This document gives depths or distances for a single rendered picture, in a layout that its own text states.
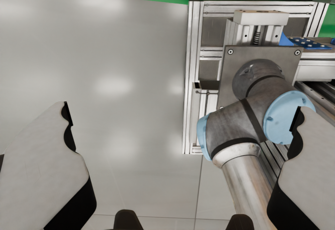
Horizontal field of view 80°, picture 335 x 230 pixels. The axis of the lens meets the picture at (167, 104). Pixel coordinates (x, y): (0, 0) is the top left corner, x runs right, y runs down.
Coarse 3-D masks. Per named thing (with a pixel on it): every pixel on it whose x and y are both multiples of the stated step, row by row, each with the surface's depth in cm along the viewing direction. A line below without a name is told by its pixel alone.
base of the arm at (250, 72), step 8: (248, 64) 59; (256, 64) 57; (264, 64) 57; (272, 64) 57; (240, 72) 59; (248, 72) 59; (256, 72) 56; (264, 72) 54; (272, 72) 54; (280, 72) 56; (240, 80) 59; (248, 80) 56; (256, 80) 54; (232, 88) 64; (240, 88) 59; (248, 88) 55; (240, 96) 60
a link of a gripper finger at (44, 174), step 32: (32, 128) 9; (64, 128) 9; (32, 160) 7; (64, 160) 7; (0, 192) 6; (32, 192) 6; (64, 192) 6; (0, 224) 5; (32, 224) 5; (64, 224) 6
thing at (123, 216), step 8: (120, 216) 5; (128, 216) 5; (136, 216) 5; (232, 216) 5; (240, 216) 5; (248, 216) 5; (120, 224) 5; (128, 224) 5; (136, 224) 5; (232, 224) 5; (240, 224) 5; (248, 224) 5
